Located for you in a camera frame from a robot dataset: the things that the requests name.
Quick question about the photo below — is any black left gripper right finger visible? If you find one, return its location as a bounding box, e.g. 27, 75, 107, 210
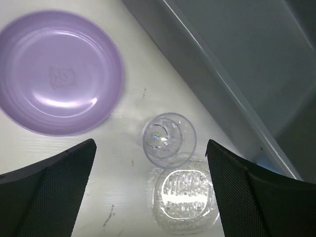
205, 140, 316, 237

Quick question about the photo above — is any grey plastic bin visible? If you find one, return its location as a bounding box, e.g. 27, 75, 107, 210
124, 0, 316, 183

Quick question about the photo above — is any clear plastic cup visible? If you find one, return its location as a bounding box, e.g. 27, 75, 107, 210
142, 113, 197, 169

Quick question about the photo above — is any clear textured square dish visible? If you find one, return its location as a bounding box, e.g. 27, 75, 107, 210
151, 160, 220, 235

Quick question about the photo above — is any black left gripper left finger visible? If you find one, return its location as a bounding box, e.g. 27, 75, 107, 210
0, 139, 96, 237

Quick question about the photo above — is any purple plastic plate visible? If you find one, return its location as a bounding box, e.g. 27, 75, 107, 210
0, 10, 124, 136

